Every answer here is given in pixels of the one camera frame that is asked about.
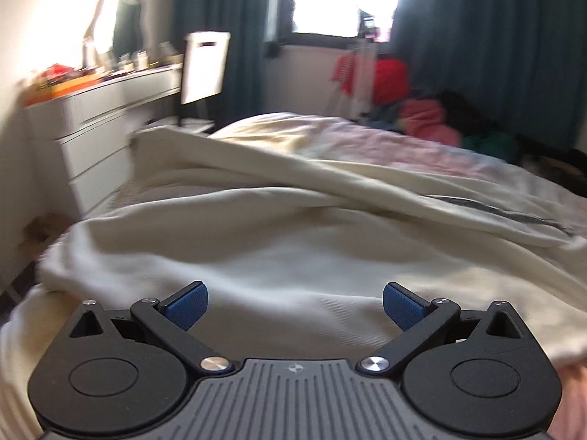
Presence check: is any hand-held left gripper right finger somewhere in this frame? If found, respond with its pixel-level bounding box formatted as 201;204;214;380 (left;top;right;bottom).
359;282;526;377

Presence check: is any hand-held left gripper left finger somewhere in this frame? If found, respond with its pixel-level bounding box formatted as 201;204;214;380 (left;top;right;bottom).
69;280;236;377

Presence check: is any cream sweatshirt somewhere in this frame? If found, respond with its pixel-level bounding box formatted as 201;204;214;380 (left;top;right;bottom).
0;125;587;440

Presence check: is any pastel tie-dye bed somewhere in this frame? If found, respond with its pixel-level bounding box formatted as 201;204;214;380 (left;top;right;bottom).
110;112;587;440

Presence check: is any green cloth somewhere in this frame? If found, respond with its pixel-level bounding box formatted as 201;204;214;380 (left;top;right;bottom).
461;131;519;161

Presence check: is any blue cloth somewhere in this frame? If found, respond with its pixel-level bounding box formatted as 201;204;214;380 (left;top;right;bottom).
367;105;404;131

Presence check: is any pink cloth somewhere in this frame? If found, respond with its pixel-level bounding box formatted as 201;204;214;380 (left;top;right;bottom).
399;98;462;147

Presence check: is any black cloth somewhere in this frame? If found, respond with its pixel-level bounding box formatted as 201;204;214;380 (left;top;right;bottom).
435;89;500;138

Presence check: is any white dresser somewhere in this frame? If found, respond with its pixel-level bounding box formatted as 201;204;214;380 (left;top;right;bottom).
23;62;184;221

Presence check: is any red cloth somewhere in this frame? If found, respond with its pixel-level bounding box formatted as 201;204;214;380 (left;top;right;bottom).
332;52;411;104

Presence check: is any white chair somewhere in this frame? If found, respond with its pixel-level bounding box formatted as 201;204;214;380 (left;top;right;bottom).
176;31;231;135

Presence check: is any garment steamer stand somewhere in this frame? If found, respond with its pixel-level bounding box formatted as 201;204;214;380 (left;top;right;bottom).
328;9;381;117

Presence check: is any orange tray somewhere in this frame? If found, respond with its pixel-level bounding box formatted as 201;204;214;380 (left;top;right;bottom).
23;71;99;106

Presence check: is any wide teal curtain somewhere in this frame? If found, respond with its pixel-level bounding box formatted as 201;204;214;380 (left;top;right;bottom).
390;0;587;152

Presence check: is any narrow teal curtain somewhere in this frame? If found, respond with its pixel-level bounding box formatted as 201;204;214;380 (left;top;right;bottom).
176;0;299;127

